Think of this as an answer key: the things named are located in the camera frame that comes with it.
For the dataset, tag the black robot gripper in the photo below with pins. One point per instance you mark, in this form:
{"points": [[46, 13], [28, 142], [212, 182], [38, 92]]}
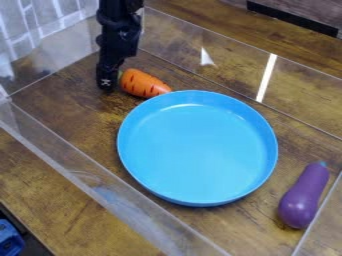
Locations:
{"points": [[118, 42]]}

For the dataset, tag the orange toy carrot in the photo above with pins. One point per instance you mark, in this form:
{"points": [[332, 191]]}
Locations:
{"points": [[141, 84]]}

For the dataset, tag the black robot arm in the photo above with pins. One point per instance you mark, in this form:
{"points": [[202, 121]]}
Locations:
{"points": [[118, 8]]}

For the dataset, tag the blue round plastic tray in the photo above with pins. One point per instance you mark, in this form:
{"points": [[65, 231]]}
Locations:
{"points": [[198, 147]]}

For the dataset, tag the blue object at corner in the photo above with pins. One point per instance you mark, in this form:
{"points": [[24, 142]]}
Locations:
{"points": [[11, 240]]}

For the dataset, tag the purple toy eggplant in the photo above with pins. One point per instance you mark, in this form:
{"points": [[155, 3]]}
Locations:
{"points": [[298, 205]]}

